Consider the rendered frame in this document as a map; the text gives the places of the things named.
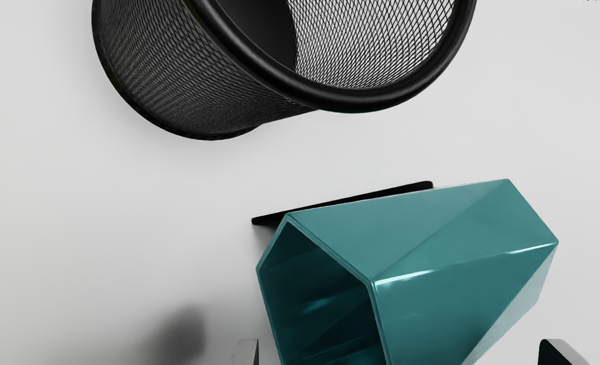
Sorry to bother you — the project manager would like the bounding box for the black mesh pen holder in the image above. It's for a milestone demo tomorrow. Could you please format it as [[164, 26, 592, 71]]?
[[91, 0, 478, 141]]

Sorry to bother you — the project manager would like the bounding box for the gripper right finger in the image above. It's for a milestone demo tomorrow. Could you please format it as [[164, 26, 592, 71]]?
[[538, 338, 592, 365]]

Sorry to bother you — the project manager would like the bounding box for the teal faceted mug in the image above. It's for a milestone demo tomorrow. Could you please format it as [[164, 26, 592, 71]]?
[[256, 178, 559, 365]]

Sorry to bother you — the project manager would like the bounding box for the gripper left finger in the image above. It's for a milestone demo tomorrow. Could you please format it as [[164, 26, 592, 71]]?
[[231, 339, 260, 365]]

